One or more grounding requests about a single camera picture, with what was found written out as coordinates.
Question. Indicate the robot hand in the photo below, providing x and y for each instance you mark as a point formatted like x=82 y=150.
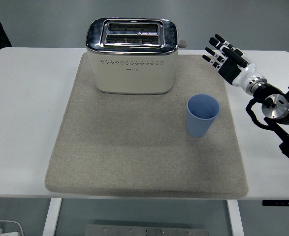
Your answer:
x=235 y=71

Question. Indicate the blue ribbed water cup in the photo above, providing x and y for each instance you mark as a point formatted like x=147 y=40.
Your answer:
x=198 y=125

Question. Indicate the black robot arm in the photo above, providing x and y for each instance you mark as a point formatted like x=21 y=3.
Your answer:
x=276 y=107

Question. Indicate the cream and chrome toaster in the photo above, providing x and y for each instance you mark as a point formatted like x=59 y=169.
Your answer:
x=132 y=76

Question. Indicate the beige felt table mat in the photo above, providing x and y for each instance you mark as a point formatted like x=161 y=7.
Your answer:
x=134 y=152

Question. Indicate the black table control panel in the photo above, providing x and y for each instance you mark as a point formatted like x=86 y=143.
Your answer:
x=282 y=203

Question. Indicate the white table leg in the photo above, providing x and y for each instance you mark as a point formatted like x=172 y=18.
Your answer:
x=235 y=218
x=52 y=216

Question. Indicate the white plastic tray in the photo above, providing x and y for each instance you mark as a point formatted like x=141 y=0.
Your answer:
x=20 y=227

